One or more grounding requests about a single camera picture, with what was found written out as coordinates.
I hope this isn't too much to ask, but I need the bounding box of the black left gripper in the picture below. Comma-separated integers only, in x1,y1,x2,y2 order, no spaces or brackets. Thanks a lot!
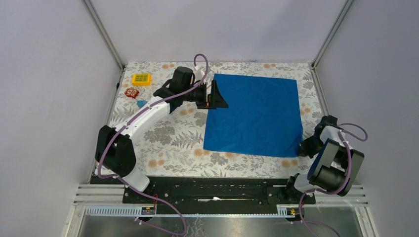
181,79,228,109

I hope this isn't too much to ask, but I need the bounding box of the blue cloth napkin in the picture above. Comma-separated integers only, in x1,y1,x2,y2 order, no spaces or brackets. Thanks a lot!
203,74,303,158

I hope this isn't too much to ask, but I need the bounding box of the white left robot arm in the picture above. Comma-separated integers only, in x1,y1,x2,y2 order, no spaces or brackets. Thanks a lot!
95,67,229,203

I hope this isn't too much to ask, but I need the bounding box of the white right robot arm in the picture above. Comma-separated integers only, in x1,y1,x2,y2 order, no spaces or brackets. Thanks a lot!
280,115,365,203

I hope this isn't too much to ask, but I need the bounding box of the floral tablecloth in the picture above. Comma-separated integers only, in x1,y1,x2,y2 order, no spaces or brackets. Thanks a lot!
109,62,323,178

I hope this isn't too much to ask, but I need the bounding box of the blue toy train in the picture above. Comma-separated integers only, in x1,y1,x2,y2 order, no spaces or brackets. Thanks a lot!
136,100,148,109

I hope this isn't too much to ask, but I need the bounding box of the yellow green toy block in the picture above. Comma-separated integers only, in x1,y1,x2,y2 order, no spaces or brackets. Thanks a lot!
131,73,152,86

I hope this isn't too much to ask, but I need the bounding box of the red owl toy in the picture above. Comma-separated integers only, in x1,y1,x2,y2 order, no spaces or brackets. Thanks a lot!
125,88,139,99

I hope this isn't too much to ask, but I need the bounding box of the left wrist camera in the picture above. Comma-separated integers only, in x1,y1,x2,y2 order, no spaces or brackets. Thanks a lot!
193,66,210,85

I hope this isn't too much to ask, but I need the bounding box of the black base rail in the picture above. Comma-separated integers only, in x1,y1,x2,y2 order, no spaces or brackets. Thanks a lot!
90,176,317,216

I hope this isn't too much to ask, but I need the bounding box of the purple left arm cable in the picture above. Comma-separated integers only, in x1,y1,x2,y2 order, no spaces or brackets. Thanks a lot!
97,54,210,237

